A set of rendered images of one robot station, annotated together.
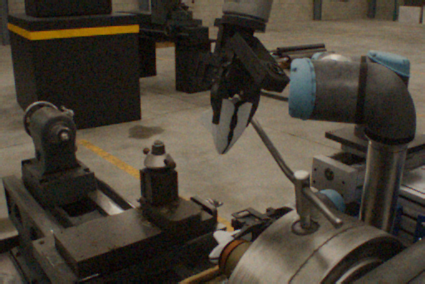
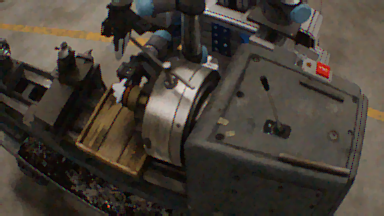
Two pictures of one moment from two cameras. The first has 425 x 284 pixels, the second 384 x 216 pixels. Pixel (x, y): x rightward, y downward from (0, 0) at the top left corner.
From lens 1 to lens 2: 0.82 m
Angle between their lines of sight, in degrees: 37
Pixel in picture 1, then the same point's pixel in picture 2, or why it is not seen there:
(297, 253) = (173, 99)
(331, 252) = (189, 95)
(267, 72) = (142, 29)
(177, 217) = (81, 77)
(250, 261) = (151, 109)
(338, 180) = (160, 17)
